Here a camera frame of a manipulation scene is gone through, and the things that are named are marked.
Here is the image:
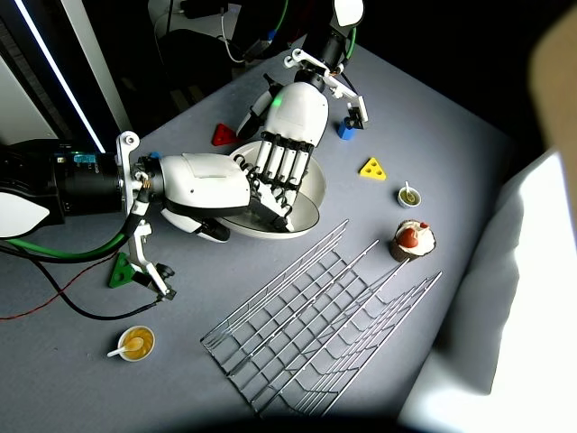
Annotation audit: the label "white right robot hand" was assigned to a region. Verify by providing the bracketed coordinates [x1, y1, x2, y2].
[155, 151, 298, 244]

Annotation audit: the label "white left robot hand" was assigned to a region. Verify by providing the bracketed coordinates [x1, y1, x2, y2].
[236, 71, 330, 193]

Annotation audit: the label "white plate two leaf prints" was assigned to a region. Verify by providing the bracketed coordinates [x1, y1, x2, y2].
[292, 151, 327, 213]

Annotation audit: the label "white plate central leaf print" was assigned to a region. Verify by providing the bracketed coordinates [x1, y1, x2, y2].
[219, 142, 326, 240]

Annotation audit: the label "blue hexagonal prism block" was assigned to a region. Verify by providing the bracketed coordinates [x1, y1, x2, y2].
[336, 117, 357, 141]

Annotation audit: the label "red triangle block three holes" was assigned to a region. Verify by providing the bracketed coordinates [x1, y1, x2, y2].
[211, 122, 243, 147]

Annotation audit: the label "yellow triangle block three holes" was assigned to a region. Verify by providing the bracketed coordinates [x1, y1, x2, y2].
[359, 156, 389, 181]

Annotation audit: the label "black rounded base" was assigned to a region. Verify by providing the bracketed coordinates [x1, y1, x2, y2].
[155, 27, 244, 91]

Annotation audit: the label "green triangle block three holes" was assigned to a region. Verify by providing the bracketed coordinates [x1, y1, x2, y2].
[107, 251, 136, 290]

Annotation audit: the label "black power strip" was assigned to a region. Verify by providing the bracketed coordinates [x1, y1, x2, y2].
[179, 0, 235, 20]

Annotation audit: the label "small white cup green paste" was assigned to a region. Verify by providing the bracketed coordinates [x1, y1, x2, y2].
[397, 185, 423, 209]

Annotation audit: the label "toy cupcake with red heart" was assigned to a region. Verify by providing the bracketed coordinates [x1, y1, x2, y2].
[389, 219, 437, 263]

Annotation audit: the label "small white cup yellow paste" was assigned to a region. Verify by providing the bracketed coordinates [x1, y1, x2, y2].
[117, 325, 157, 362]

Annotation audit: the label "tan blurry object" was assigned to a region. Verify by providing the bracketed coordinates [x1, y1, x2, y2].
[527, 0, 577, 152]

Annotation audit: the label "white sheet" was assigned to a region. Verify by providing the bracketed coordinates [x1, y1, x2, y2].
[398, 148, 577, 433]

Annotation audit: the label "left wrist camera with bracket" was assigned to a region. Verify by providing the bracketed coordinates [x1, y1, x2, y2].
[282, 48, 370, 131]

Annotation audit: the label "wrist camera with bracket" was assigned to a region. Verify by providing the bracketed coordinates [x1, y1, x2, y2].
[282, 48, 370, 131]
[115, 130, 178, 302]

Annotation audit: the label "grey cable adapter blue plug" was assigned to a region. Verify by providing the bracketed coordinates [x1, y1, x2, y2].
[245, 29, 277, 60]

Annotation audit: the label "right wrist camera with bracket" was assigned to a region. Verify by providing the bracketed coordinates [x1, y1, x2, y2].
[115, 130, 178, 302]

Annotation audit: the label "green cable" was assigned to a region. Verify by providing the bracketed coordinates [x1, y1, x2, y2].
[0, 198, 148, 263]
[272, 0, 360, 62]

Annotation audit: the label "white cable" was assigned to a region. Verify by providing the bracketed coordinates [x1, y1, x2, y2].
[220, 15, 253, 64]

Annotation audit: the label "silver wire dish rack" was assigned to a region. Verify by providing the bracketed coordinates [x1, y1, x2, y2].
[200, 218, 444, 419]

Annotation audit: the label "black cable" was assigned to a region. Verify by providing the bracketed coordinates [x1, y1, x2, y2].
[0, 245, 160, 320]

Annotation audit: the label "white frame post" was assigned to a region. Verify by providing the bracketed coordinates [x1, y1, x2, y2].
[13, 0, 132, 154]

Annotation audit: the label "thin red wire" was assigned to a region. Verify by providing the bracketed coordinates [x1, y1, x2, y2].
[0, 254, 116, 322]

